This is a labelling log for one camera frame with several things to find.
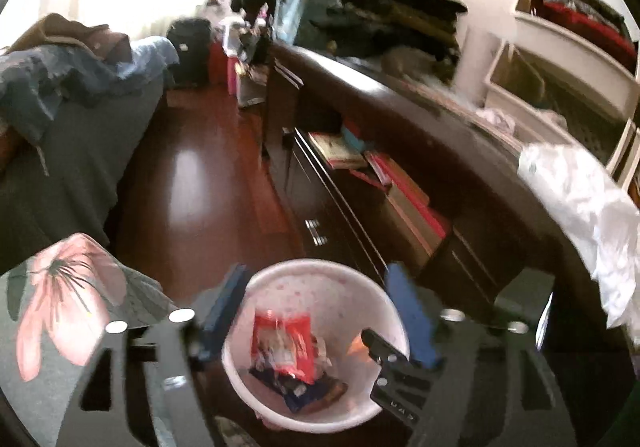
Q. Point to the dark wooden bed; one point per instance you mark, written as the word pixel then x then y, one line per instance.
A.
pixel 65 187

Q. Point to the white waste bin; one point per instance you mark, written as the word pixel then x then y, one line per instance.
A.
pixel 300 287

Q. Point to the black suitcase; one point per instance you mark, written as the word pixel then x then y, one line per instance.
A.
pixel 189 52

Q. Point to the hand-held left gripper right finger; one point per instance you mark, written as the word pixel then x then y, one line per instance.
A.
pixel 411 317

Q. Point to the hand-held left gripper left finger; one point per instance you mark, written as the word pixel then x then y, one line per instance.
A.
pixel 226 299

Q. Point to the dark folded clothes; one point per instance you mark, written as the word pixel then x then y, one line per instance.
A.
pixel 400 12

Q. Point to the white storage rack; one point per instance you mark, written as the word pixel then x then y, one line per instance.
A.
pixel 560 52

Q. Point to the brown blanket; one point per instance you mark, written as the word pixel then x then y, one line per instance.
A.
pixel 65 34

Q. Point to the dark wooden dresser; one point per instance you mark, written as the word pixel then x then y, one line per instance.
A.
pixel 400 97

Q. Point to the red white snack wrapper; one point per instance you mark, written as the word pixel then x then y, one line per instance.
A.
pixel 280 347

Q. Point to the teal storage box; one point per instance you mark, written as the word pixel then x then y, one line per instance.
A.
pixel 305 7

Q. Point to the red books stack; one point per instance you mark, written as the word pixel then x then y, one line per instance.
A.
pixel 415 207

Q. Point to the white plastic bag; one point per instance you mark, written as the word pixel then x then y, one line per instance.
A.
pixel 585 207

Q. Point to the dark brown snack box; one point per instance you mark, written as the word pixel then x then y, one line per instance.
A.
pixel 327 392

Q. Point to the blue snack wrapper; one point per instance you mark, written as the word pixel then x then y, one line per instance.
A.
pixel 295 393

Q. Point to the white plastic container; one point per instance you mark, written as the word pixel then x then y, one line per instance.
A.
pixel 234 34

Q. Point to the red container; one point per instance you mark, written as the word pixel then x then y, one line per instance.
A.
pixel 218 64

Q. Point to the tan book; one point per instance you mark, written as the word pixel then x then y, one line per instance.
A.
pixel 337 149

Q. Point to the blue patterned quilt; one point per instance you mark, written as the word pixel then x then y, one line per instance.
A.
pixel 50 77

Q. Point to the floral grey tablecloth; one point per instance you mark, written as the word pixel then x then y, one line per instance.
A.
pixel 50 287

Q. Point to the teal small box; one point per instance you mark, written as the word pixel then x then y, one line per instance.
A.
pixel 357 137

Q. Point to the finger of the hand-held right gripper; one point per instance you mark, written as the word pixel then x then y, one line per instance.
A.
pixel 395 387

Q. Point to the red clothes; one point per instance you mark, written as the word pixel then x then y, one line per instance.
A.
pixel 585 22

